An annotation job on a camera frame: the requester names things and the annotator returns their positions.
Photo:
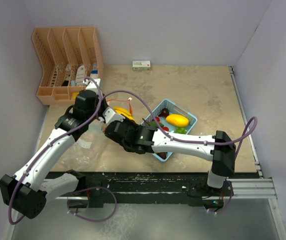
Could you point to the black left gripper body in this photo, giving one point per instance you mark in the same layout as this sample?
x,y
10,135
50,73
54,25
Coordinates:
x,y
92,113

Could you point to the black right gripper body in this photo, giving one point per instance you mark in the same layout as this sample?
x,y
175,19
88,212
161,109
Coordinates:
x,y
128,123

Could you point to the yellow banana bunch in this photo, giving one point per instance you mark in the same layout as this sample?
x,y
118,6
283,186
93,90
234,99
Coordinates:
x,y
125,113

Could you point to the clear orange-zipper bag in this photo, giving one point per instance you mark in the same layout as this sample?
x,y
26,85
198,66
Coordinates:
x,y
85,154

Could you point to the yellow mango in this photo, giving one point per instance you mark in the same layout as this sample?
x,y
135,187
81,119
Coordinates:
x,y
177,120

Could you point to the light blue plastic basket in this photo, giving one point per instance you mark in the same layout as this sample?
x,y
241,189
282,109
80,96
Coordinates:
x,y
174,109

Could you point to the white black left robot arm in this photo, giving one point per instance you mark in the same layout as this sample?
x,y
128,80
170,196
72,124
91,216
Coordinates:
x,y
25,191

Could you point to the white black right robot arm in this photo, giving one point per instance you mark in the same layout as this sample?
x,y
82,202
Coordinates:
x,y
140,139

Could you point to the yellow grey eraser block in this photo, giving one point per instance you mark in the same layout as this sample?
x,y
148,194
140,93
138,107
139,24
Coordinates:
x,y
74,95

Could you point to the white striped card pack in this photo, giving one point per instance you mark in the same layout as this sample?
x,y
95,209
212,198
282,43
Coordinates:
x,y
80,75

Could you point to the black grey scraper tool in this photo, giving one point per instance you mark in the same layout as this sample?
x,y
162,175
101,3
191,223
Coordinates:
x,y
66,76

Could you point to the white blue boxed item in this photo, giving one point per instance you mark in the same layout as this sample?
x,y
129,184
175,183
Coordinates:
x,y
94,72

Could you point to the dark purple plum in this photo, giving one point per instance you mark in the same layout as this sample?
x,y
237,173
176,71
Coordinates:
x,y
162,155

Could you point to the green grape bunch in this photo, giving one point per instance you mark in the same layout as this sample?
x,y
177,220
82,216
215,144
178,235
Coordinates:
x,y
180,130

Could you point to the peach desk organizer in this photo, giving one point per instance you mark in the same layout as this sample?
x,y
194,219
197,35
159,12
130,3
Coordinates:
x,y
58,46

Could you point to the green white small box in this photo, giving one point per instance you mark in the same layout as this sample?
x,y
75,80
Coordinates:
x,y
142,65

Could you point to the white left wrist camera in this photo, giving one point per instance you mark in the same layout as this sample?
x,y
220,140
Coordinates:
x,y
92,85

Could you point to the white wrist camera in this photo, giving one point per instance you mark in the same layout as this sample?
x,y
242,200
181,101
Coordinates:
x,y
110,115
92,85

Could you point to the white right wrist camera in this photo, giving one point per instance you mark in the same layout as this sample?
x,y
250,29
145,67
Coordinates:
x,y
110,115

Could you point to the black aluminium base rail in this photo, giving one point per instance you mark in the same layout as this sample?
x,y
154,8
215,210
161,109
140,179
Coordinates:
x,y
186,188

